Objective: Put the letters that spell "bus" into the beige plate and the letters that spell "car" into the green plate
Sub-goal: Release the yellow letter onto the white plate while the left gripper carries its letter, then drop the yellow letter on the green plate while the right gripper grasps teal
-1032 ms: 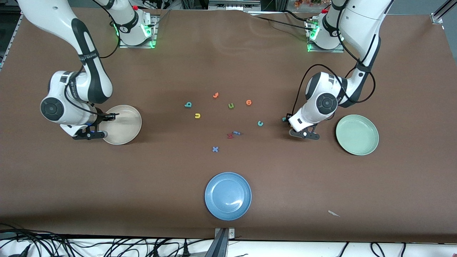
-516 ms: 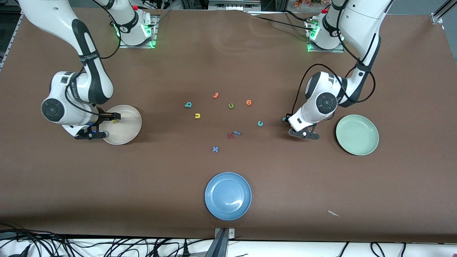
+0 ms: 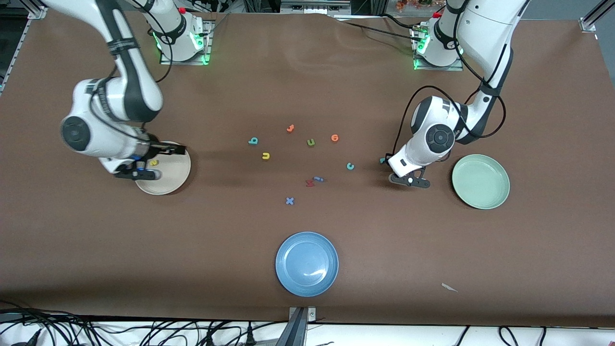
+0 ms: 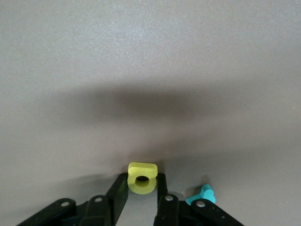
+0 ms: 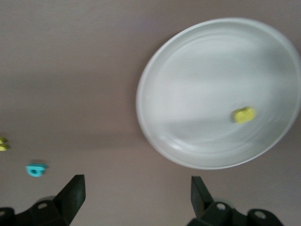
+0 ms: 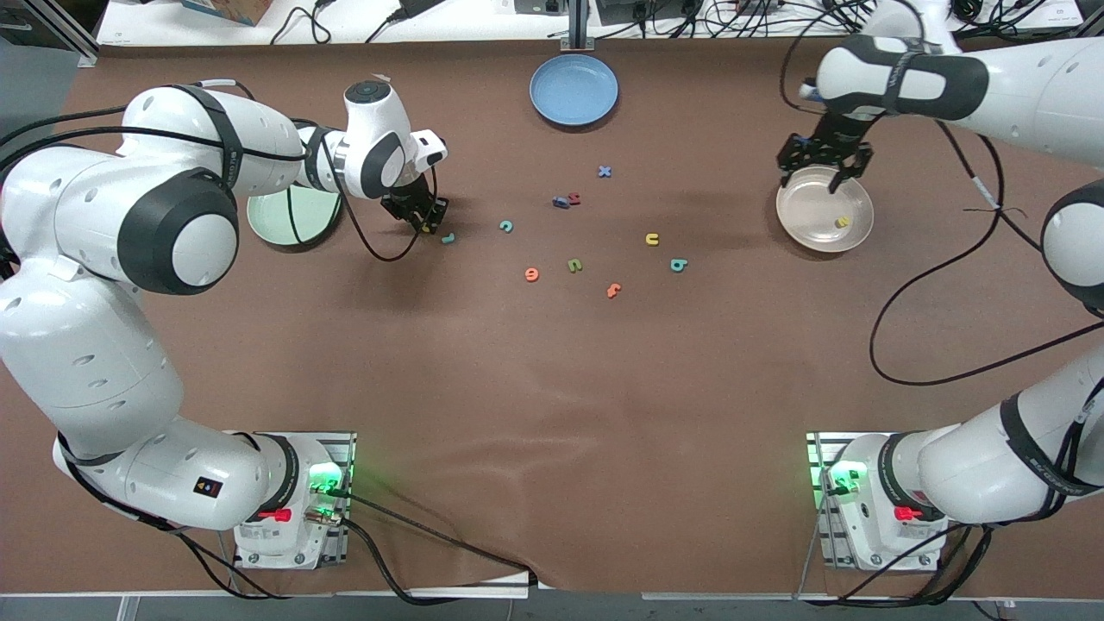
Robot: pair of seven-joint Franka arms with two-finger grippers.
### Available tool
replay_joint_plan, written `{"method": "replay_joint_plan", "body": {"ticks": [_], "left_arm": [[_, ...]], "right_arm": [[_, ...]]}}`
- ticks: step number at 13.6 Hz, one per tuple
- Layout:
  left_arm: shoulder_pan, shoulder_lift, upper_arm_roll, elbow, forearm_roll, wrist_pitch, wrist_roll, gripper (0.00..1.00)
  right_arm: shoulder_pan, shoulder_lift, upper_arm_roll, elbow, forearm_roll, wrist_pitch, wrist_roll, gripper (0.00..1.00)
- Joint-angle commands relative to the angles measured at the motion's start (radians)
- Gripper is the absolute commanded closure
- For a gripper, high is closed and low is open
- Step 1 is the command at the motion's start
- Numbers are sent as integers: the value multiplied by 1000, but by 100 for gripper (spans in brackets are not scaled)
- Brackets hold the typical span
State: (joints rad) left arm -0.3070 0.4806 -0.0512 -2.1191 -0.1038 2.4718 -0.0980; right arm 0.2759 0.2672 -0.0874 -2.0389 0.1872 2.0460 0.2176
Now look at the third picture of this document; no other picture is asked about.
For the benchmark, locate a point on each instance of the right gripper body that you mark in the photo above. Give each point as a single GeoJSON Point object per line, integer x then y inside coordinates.
{"type": "Point", "coordinates": [154, 147]}

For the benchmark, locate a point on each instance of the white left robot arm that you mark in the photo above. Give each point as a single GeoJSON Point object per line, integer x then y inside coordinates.
{"type": "Point", "coordinates": [439, 137]}

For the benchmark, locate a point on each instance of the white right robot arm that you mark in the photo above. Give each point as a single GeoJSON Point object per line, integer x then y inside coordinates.
{"type": "Point", "coordinates": [129, 96]}

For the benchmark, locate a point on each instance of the beige brown plate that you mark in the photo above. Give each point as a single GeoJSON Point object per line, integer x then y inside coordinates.
{"type": "Point", "coordinates": [168, 180]}

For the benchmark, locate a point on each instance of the light green plate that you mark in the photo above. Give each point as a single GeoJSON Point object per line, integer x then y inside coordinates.
{"type": "Point", "coordinates": [480, 181]}

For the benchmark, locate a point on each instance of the brown table cover sheet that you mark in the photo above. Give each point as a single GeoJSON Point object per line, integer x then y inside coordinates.
{"type": "Point", "coordinates": [432, 240]}

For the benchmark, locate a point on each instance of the white paper scrap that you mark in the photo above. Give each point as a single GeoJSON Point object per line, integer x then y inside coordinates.
{"type": "Point", "coordinates": [448, 287]}

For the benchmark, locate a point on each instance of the blue plate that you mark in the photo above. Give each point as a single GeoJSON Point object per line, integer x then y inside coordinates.
{"type": "Point", "coordinates": [307, 264]}

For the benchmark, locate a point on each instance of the orange dried flowers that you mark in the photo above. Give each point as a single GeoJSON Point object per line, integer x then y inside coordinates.
{"type": "Point", "coordinates": [413, 4]}

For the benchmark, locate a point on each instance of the grey equipment box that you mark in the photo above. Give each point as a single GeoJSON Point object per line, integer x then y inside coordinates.
{"type": "Point", "coordinates": [312, 6]}

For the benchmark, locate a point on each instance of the black power plug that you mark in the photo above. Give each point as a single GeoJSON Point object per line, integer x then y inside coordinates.
{"type": "Point", "coordinates": [250, 337]}
{"type": "Point", "coordinates": [31, 339]}
{"type": "Point", "coordinates": [210, 339]}

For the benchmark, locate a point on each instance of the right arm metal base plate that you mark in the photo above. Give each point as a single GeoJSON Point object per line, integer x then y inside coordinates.
{"type": "Point", "coordinates": [182, 62]}

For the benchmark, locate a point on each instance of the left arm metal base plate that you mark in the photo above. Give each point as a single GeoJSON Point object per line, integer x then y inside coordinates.
{"type": "Point", "coordinates": [437, 68]}

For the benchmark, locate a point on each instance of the aluminium frame rail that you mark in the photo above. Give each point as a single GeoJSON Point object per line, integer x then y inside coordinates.
{"type": "Point", "coordinates": [33, 12]}
{"type": "Point", "coordinates": [593, 20]}

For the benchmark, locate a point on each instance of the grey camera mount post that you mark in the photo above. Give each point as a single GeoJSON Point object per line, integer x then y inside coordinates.
{"type": "Point", "coordinates": [298, 329]}

